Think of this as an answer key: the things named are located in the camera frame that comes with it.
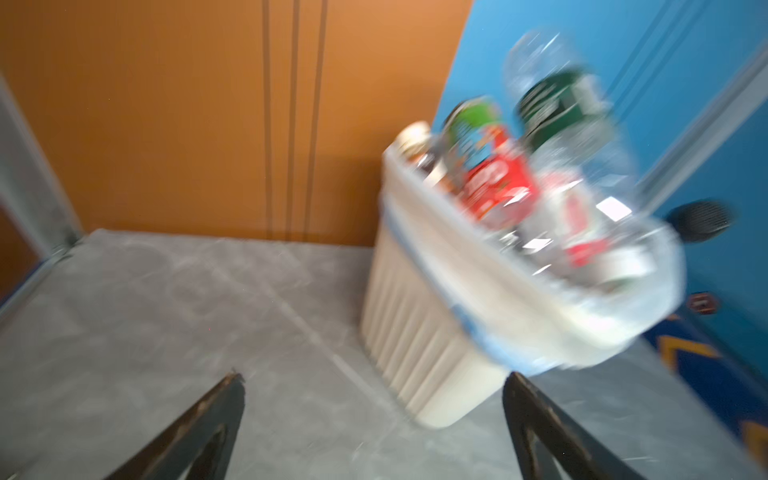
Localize aluminium frame post left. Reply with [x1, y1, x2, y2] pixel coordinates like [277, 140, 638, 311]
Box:
[1, 79, 84, 323]

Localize aluminium frame post right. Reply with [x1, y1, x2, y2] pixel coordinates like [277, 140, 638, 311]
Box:
[638, 44, 767, 214]

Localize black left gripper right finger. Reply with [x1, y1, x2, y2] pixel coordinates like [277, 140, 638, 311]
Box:
[502, 372, 642, 479]

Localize white ribbed trash bin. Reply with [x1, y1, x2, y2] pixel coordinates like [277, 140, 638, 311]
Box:
[359, 146, 661, 430]

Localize pink white label bottle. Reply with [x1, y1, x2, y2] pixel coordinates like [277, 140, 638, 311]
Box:
[518, 168, 612, 286]

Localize aluminium frame post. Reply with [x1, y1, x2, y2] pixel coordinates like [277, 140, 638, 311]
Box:
[638, 44, 767, 214]
[1, 79, 84, 323]

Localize black microphone desk stand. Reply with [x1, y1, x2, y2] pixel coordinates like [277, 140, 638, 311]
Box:
[665, 200, 733, 244]

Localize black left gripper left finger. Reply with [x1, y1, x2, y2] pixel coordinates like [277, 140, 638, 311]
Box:
[108, 372, 245, 479]

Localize brown coffee drink bottle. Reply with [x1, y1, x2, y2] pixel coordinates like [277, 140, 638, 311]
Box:
[394, 121, 446, 187]

